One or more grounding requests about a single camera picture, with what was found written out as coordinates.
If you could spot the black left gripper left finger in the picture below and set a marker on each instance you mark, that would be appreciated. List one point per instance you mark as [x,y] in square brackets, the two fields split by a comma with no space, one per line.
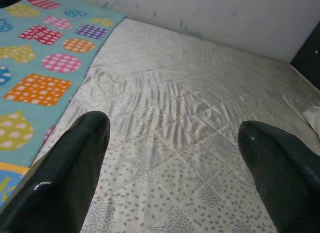
[57,173]

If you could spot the white pillow with green tree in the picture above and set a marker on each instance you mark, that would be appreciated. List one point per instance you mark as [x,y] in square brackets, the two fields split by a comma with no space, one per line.
[312,120]

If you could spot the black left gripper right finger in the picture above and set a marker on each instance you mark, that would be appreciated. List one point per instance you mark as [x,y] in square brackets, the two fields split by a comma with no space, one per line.
[287,180]

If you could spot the blue children's picture book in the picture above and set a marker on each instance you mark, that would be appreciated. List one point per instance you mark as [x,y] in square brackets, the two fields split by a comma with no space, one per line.
[10,183]

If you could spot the black tufted headboard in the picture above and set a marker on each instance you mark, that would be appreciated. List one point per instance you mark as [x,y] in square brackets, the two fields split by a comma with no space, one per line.
[308,58]

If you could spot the teal blanket with dotted shapes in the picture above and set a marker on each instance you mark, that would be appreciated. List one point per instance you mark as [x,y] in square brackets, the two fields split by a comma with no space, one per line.
[45,68]

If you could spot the white quilted mattress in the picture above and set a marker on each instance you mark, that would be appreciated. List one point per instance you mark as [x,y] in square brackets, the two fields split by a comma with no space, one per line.
[190,118]

